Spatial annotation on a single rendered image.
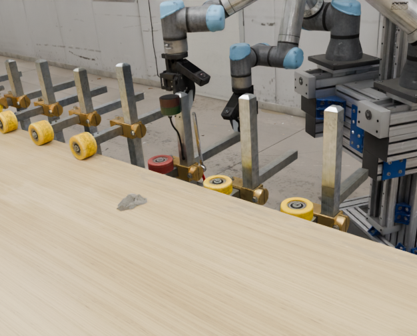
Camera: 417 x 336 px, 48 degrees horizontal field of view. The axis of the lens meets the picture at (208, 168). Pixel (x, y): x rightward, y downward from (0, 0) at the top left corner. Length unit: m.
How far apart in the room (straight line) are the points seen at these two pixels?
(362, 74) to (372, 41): 1.95
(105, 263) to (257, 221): 0.36
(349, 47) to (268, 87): 2.70
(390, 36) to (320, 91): 0.34
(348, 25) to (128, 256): 1.35
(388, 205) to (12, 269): 1.51
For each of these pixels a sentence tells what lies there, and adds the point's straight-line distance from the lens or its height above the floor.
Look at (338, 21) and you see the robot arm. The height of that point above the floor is 1.19.
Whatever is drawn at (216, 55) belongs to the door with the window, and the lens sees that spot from 5.06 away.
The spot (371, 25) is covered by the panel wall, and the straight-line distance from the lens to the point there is 4.02.
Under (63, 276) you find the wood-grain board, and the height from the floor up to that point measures 0.90.
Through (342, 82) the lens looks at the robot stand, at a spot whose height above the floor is 0.95.
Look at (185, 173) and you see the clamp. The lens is 1.50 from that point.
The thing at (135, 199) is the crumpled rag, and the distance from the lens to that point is 1.24.
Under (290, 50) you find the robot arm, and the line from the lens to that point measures 1.68.
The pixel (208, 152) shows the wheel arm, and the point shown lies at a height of 0.86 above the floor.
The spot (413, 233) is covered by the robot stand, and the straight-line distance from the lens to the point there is 2.16.
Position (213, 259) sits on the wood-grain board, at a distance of 1.00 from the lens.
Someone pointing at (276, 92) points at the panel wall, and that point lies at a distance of 4.64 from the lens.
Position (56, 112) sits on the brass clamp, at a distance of 2.01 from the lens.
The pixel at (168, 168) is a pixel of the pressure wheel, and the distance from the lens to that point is 1.45.
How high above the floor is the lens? 1.49
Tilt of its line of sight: 25 degrees down
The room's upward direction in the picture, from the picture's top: 5 degrees counter-clockwise
